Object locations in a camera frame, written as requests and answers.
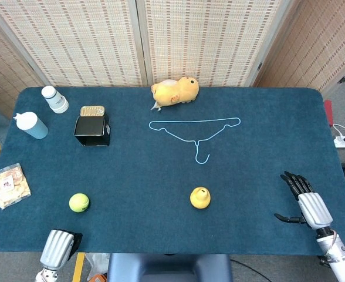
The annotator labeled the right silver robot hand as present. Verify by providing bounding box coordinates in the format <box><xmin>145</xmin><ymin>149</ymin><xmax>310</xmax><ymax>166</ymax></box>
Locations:
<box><xmin>274</xmin><ymin>171</ymin><xmax>334</xmax><ymax>230</ymax></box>

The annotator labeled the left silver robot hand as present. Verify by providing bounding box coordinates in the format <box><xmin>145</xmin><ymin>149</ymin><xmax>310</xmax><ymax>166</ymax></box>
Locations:
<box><xmin>39</xmin><ymin>229</ymin><xmax>83</xmax><ymax>270</ymax></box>

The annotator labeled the yellow tennis ball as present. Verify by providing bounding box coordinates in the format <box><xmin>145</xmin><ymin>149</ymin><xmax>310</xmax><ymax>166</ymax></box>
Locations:
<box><xmin>69</xmin><ymin>193</ymin><xmax>90</xmax><ymax>213</ymax></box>

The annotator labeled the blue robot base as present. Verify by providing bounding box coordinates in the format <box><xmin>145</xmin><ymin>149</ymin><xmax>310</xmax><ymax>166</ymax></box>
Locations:
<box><xmin>106</xmin><ymin>253</ymin><xmax>234</xmax><ymax>282</ymax></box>

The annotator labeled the black open box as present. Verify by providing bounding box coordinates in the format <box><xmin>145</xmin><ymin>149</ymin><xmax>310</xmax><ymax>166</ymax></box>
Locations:
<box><xmin>73</xmin><ymin>115</ymin><xmax>111</xmax><ymax>147</ymax></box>

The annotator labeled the clear plastic bag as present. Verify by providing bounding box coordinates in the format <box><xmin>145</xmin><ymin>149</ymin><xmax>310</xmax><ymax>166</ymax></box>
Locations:
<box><xmin>84</xmin><ymin>253</ymin><xmax>111</xmax><ymax>281</ymax></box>

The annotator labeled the clear bag of snacks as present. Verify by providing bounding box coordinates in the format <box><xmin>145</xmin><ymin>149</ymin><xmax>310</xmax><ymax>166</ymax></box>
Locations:
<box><xmin>0</xmin><ymin>163</ymin><xmax>32</xmax><ymax>210</ymax></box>

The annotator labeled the yellow rubber duck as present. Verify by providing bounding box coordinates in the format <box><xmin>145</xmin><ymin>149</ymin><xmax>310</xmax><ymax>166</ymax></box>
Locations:
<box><xmin>190</xmin><ymin>186</ymin><xmax>212</xmax><ymax>210</ymax></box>

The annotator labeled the blue cup with white lid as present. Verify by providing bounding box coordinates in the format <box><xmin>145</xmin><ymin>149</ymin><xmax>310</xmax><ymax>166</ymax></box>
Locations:
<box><xmin>12</xmin><ymin>111</ymin><xmax>49</xmax><ymax>140</ymax></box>

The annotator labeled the blue tablecloth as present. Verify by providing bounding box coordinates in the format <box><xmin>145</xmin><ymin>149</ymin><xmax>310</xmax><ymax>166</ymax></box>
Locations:
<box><xmin>0</xmin><ymin>86</ymin><xmax>345</xmax><ymax>257</ymax></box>

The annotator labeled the gold sardine tin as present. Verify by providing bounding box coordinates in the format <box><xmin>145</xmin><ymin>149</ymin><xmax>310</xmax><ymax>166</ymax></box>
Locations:
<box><xmin>80</xmin><ymin>105</ymin><xmax>106</xmax><ymax>118</ymax></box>

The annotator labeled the white pill bottle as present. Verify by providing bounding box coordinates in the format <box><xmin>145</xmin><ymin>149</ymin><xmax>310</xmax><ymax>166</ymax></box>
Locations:
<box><xmin>41</xmin><ymin>85</ymin><xmax>70</xmax><ymax>114</ymax></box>

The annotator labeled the yellow plush toy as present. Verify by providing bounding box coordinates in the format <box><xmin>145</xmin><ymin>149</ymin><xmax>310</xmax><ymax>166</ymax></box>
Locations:
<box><xmin>150</xmin><ymin>76</ymin><xmax>200</xmax><ymax>112</ymax></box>

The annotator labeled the bamboo folding screen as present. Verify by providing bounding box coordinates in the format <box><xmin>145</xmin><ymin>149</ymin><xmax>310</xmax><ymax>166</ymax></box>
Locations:
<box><xmin>0</xmin><ymin>0</ymin><xmax>345</xmax><ymax>118</ymax></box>

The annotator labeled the light blue wire hanger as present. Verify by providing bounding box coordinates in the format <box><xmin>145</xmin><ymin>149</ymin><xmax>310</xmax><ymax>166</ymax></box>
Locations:
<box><xmin>148</xmin><ymin>117</ymin><xmax>242</xmax><ymax>165</ymax></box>

